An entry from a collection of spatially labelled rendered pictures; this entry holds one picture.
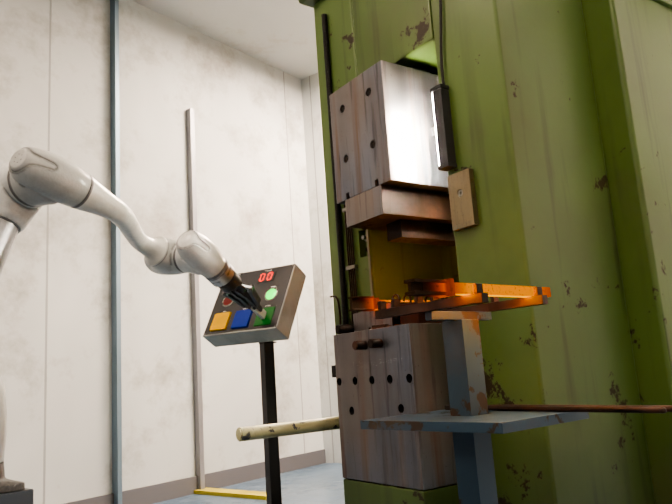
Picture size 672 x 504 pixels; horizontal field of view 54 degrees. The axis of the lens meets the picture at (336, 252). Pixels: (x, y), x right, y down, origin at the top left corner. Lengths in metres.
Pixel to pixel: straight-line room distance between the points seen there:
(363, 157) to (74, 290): 2.89
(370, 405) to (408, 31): 1.23
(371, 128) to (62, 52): 3.31
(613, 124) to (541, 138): 0.32
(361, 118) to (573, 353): 0.99
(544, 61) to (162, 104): 3.83
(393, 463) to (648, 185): 1.12
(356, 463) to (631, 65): 1.50
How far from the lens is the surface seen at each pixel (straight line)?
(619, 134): 2.24
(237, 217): 5.71
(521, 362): 1.84
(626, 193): 2.19
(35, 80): 4.92
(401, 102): 2.17
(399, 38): 2.37
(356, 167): 2.19
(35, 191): 1.81
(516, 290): 1.48
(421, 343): 1.87
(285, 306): 2.34
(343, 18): 2.69
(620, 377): 2.09
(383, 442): 1.98
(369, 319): 2.09
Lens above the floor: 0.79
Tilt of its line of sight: 10 degrees up
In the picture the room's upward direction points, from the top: 4 degrees counter-clockwise
